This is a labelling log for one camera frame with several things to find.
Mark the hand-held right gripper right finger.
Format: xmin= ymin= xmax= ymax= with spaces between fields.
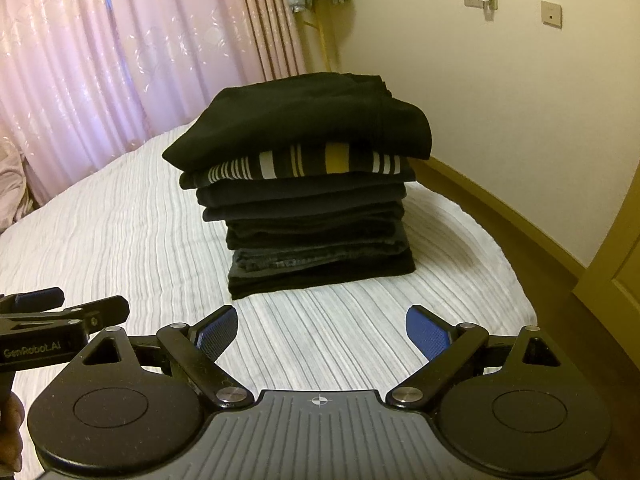
xmin=388 ymin=304 xmax=563 ymax=407

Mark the person's left hand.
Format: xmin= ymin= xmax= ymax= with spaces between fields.
xmin=0 ymin=394 xmax=25 ymax=473

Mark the wall switch plate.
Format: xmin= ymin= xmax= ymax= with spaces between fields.
xmin=541 ymin=0 xmax=563 ymax=29

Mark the striped folded shirt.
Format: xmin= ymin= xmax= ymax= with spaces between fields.
xmin=180 ymin=142 xmax=417 ymax=188

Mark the pink quilt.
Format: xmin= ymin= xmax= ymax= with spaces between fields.
xmin=0 ymin=135 xmax=37 ymax=235

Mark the pink patterned curtain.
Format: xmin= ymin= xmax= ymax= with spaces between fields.
xmin=0 ymin=0 xmax=308 ymax=206

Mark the stack of dark folded clothes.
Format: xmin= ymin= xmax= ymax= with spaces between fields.
xmin=196 ymin=177 xmax=418 ymax=301

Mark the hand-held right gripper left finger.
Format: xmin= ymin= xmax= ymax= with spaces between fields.
xmin=80 ymin=306 xmax=253 ymax=408

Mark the yellow coat rack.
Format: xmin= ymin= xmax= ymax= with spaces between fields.
xmin=299 ymin=0 xmax=342 ymax=75

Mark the wooden door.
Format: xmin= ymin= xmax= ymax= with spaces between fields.
xmin=572 ymin=157 xmax=640 ymax=323

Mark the bed with white striped sheet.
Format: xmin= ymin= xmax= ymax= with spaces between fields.
xmin=0 ymin=122 xmax=538 ymax=396

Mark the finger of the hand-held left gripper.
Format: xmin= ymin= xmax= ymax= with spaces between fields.
xmin=0 ymin=296 xmax=131 ymax=333
xmin=0 ymin=287 xmax=66 ymax=315

